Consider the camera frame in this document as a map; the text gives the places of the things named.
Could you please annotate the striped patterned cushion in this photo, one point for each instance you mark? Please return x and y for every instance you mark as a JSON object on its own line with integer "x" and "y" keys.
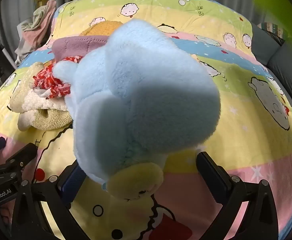
{"x": 273, "y": 28}

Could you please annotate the light blue plush toy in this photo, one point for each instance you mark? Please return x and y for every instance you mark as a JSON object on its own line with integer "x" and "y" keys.
{"x": 136, "y": 92}

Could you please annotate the cream fluffy towel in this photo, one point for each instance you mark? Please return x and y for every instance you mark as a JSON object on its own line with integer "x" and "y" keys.
{"x": 43, "y": 120}

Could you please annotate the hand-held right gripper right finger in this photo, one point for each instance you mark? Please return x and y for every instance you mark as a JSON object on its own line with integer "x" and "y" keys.
{"x": 211, "y": 175}

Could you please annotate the orange plush toy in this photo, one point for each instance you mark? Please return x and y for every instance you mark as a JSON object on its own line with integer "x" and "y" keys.
{"x": 103, "y": 28}

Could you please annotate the pile of clothes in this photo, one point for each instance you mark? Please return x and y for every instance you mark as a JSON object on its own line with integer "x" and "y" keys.
{"x": 36, "y": 27}

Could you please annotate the striped cartoon printed blanket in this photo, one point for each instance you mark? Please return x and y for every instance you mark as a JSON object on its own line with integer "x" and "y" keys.
{"x": 248, "y": 142}

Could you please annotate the purple fleece cloth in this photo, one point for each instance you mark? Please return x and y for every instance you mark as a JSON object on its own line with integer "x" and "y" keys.
{"x": 78, "y": 46}

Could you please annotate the grey sofa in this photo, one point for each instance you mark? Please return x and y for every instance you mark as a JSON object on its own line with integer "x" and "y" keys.
{"x": 285, "y": 65}

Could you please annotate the red white patterned cloth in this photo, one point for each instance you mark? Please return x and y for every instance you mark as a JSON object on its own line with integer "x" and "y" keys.
{"x": 48, "y": 81}

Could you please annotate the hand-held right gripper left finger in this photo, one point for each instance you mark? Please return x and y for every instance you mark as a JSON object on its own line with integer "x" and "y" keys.
{"x": 72, "y": 180}

